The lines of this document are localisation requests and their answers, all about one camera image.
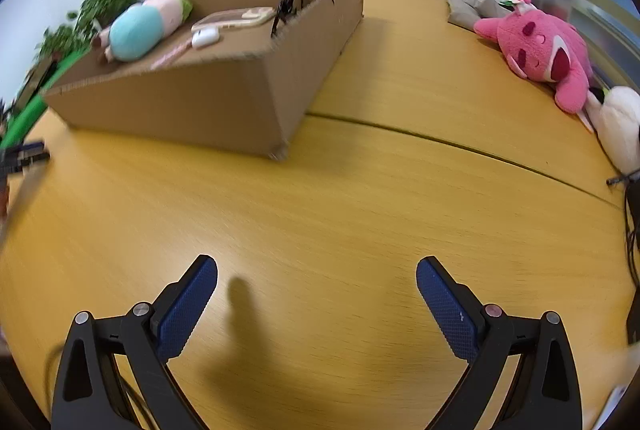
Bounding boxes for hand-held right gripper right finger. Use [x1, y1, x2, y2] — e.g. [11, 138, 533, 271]
[416, 256, 583, 430]

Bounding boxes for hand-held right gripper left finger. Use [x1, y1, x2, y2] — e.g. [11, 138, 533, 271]
[50, 254, 219, 430]

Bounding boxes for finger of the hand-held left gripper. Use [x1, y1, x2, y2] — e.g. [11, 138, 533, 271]
[0, 139, 51, 173]

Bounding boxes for pink bear-topped pen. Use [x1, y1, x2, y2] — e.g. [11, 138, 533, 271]
[150, 38, 196, 71]

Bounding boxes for brown cardboard box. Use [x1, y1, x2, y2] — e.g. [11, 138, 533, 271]
[41, 0, 366, 160]

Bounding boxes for white earbuds case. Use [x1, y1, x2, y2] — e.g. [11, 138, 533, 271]
[192, 28, 222, 50]

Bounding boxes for white clear phone case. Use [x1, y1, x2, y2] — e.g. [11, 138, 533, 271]
[191, 7, 276, 32]

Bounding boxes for green plastic object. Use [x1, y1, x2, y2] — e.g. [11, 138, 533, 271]
[0, 50, 83, 146]

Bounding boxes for green potted plant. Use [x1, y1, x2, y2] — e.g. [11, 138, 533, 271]
[35, 0, 143, 56]

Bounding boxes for plush doll with green hair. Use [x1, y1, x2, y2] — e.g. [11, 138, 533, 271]
[91, 0, 193, 64]

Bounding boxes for black device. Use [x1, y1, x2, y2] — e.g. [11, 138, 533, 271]
[626, 289, 640, 346]

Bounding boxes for white plush toy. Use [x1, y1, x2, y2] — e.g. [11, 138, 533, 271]
[585, 86, 640, 176]

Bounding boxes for pink plush bear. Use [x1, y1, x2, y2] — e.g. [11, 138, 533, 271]
[472, 0, 596, 113]

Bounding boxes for grey cloth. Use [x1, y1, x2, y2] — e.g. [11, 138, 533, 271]
[446, 0, 511, 31]

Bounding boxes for black glasses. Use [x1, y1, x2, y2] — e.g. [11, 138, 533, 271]
[270, 0, 306, 38]

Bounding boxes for black cables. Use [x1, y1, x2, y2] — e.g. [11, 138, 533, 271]
[606, 173, 640, 286]

